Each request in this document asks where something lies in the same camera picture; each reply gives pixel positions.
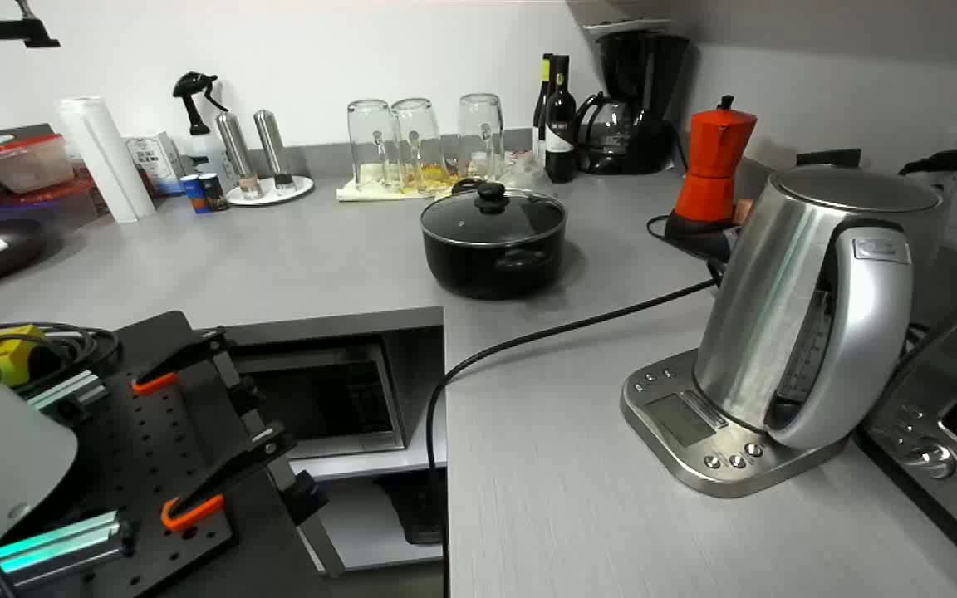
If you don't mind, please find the spray bottle with black trigger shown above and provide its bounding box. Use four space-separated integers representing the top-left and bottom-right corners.
169 71 233 179

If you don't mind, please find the white paper towel roll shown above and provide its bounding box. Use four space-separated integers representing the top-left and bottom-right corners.
54 93 161 230

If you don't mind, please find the red moka pot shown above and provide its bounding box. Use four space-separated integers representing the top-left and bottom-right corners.
671 93 761 231

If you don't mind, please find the stainless kettle base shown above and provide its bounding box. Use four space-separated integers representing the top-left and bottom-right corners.
619 349 872 502

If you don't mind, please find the stainless steel electric kettle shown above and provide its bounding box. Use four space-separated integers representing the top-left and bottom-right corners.
692 166 948 453

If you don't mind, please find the clear container with red lid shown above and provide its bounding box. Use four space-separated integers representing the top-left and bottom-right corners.
0 128 79 198

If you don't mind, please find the round white tray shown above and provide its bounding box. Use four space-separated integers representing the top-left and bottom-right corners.
220 168 319 212

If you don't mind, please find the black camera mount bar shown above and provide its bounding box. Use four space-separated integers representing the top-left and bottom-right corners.
0 0 65 50

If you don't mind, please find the yellow and black cable bundle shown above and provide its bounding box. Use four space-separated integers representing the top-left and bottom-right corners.
0 309 126 393

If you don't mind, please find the stainless steel toaster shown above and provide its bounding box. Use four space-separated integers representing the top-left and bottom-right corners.
857 291 957 592

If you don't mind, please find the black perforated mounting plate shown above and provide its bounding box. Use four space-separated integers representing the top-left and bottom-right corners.
7 309 324 598

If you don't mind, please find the teal glowing light bar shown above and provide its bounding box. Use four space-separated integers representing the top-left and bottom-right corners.
0 505 138 592

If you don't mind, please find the upturned clear drinking glass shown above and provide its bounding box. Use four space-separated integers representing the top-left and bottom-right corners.
388 93 447 185
346 97 398 196
455 88 510 171

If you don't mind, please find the wall outlet with black plug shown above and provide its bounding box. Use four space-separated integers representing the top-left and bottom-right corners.
898 128 957 207

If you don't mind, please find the dark wine bottle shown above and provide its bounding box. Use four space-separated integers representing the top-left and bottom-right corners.
529 50 582 185

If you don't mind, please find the black cooking pot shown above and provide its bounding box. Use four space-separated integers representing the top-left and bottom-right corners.
420 209 571 303

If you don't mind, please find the blue drink can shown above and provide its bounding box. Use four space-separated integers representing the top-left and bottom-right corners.
180 166 231 215

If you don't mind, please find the black drip coffee maker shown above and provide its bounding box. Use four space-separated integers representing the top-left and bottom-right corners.
571 19 694 179

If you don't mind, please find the glass lid with black knob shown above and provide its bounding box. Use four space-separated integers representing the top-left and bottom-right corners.
420 179 568 248

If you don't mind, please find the black power cable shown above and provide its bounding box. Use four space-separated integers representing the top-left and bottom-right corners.
424 212 729 475

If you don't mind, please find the black clamp with orange handle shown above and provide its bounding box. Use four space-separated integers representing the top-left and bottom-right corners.
126 325 269 421
156 421 328 539

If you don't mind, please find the white printed dish towel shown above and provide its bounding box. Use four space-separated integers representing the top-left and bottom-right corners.
333 166 440 207

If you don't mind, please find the grey robot base shell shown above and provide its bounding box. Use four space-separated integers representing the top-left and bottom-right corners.
0 380 85 588

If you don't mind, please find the steel pepper grinder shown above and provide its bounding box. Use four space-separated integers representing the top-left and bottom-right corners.
214 109 261 198
251 105 296 185

